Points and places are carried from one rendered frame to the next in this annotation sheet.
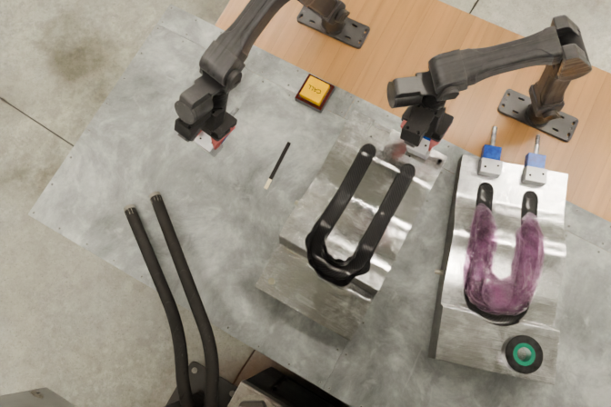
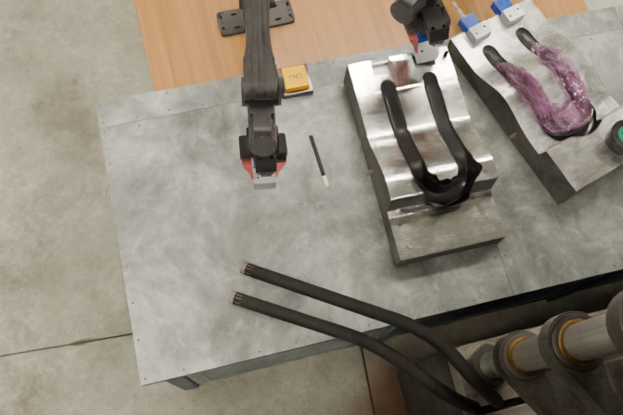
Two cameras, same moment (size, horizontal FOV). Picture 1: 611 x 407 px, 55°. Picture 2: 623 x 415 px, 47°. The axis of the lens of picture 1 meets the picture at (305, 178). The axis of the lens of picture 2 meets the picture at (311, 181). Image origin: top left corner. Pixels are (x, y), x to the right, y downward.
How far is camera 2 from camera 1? 0.67 m
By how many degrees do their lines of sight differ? 18
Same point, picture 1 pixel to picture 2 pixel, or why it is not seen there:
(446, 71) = not seen: outside the picture
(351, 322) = (493, 222)
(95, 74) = not seen: outside the picture
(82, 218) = (196, 343)
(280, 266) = (404, 229)
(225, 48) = (259, 65)
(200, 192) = (277, 233)
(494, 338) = (597, 144)
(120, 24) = not seen: outside the picture
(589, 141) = not seen: outside the picture
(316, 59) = not seen: hidden behind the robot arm
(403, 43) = not seen: outside the picture
